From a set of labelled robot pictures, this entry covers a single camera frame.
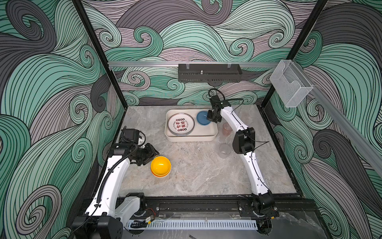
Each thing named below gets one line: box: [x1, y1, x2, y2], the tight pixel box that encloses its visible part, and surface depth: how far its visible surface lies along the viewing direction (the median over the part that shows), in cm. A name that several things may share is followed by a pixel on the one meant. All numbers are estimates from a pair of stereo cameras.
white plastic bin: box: [164, 108, 219, 142], surface depth 105 cm
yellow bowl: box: [150, 155, 172, 178], surface depth 83 cm
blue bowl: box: [196, 110, 211, 125], surface depth 109 cm
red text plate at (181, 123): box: [167, 112, 195, 136], surface depth 108 cm
